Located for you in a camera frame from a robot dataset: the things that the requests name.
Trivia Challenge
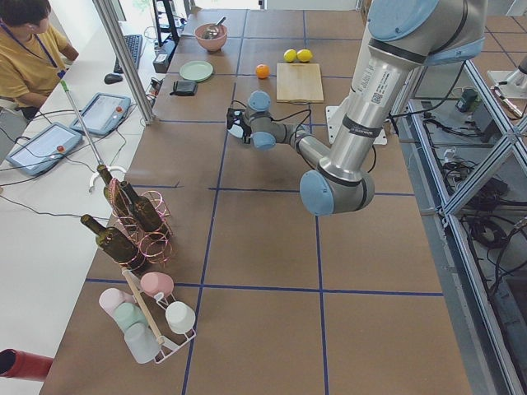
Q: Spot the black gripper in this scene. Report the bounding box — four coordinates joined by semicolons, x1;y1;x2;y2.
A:
239;115;252;144

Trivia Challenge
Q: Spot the orange mandarin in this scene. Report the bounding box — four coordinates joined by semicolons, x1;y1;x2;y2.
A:
254;63;270;79

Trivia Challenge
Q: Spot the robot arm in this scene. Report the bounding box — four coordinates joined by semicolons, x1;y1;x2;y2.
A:
227;1;488;216

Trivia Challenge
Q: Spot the light blue plate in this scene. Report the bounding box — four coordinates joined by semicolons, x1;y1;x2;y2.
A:
227;124;244;139

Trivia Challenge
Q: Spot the green plate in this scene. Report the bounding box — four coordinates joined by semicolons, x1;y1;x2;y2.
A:
179;61;214;82

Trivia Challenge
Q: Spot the bamboo cutting board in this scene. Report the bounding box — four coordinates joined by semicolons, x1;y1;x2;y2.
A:
276;63;324;103

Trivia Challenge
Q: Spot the dark folded cloth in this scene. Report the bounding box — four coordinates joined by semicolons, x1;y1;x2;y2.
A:
170;80;198;96

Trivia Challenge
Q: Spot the yellow lemon far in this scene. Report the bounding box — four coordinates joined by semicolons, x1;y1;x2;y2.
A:
283;49;297;63

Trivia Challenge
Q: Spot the yellow lemon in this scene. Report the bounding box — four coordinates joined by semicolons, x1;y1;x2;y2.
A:
296;49;313;63
283;49;297;63

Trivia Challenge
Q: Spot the yellow lemon near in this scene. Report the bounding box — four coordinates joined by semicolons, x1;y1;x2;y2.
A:
296;49;313;63

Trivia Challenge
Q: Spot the pink bowl with ice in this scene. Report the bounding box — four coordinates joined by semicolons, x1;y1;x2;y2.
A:
194;24;227;52

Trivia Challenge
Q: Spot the metal scoop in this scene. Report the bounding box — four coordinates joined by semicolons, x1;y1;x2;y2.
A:
202;16;226;40

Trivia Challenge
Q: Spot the dark wine bottle middle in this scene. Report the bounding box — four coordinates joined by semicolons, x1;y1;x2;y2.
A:
120;181;170;240

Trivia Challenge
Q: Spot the dark wine bottle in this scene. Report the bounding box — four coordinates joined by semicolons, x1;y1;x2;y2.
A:
81;214;150;276
120;181;170;240
103;175;136;229

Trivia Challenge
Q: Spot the white hook tool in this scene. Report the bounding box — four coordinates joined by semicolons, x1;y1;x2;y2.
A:
88;165;126;193

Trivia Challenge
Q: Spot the teach pendant far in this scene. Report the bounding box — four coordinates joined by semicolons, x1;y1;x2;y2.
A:
80;92;131;137

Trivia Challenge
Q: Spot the teach pendant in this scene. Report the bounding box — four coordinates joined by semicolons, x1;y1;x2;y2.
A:
7;123;82;176
80;92;131;137

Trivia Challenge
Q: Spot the black keyboard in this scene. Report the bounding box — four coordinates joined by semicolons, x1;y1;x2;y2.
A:
113;34;144;75

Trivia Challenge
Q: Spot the black computer mouse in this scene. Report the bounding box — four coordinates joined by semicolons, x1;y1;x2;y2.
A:
104;73;123;85

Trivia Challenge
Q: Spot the dark wine bottle back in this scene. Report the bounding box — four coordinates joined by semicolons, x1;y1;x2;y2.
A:
103;175;136;229

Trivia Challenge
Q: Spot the dark wine bottle front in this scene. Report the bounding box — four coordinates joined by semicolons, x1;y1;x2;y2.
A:
81;214;150;276

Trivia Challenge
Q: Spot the pink cup top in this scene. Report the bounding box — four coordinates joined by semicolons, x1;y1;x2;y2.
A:
140;272;175;297

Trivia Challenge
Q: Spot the metal stick green tip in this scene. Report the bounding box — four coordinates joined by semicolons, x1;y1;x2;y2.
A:
60;79;104;165

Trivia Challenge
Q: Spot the white cup right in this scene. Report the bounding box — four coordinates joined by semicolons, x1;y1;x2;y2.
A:
166;301;196;334

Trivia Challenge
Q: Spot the teach pendant near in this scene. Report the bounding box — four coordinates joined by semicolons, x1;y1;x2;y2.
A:
7;123;82;176

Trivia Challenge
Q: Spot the pale pink cup left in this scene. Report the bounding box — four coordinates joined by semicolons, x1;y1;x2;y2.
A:
99;288;136;318

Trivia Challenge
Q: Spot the mint green cup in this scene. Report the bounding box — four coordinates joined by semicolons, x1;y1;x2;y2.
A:
113;302;147;332

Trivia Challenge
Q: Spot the seated person yellow shirt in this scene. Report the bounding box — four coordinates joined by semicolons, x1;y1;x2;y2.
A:
1;0;78;120

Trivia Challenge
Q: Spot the light grey cup bottom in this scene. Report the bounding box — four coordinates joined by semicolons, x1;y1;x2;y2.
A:
124;323;161;364

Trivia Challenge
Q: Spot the red cylinder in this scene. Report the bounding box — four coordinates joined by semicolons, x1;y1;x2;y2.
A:
1;349;54;382

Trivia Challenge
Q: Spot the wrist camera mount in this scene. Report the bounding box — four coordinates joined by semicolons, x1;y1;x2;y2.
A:
226;108;245;129

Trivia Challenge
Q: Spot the aluminium frame post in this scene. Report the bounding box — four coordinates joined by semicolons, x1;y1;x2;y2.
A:
92;0;155;125

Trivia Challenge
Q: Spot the copper wire wine rack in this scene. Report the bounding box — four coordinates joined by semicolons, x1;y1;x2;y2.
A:
105;178;174;267

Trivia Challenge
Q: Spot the white wire cup rack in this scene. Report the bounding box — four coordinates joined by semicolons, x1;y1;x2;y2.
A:
122;269;196;365

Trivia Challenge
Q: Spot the wooden rack handle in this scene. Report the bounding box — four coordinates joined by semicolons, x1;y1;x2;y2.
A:
122;269;165;345

